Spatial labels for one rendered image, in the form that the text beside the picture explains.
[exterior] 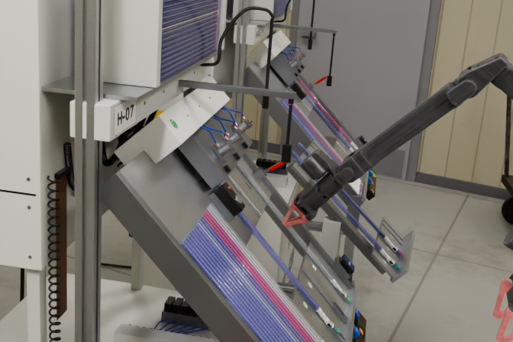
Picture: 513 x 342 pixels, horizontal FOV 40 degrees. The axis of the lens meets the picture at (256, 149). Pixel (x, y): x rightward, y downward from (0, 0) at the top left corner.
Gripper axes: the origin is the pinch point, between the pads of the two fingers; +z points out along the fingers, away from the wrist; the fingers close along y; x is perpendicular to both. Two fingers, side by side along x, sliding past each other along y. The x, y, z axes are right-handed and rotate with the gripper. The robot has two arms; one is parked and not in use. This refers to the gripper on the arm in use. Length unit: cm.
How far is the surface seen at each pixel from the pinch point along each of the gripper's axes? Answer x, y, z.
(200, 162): -29.6, 28.1, -5.6
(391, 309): 92, -136, 44
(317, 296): 17.9, 14.8, 2.3
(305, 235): 8.2, -8.0, 1.5
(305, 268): 11.5, 8.8, 1.8
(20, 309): -34, 16, 72
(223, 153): -27.1, 23.0, -9.3
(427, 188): 112, -336, 28
